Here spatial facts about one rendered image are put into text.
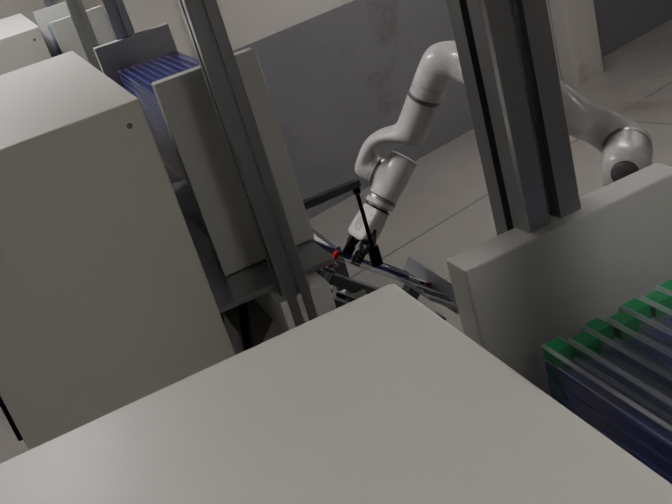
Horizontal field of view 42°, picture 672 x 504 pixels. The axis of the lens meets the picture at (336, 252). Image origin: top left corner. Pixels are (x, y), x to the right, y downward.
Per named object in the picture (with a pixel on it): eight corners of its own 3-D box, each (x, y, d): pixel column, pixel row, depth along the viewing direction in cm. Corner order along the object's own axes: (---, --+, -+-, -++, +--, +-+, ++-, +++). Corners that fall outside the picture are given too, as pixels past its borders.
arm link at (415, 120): (380, 81, 229) (346, 177, 246) (434, 107, 225) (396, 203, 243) (393, 72, 236) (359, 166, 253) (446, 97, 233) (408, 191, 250)
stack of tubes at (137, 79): (216, 169, 192) (174, 49, 181) (299, 232, 147) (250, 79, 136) (163, 190, 189) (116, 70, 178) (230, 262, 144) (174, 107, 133)
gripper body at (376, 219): (361, 194, 248) (342, 229, 249) (376, 203, 239) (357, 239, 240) (381, 205, 252) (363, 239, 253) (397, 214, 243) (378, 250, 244)
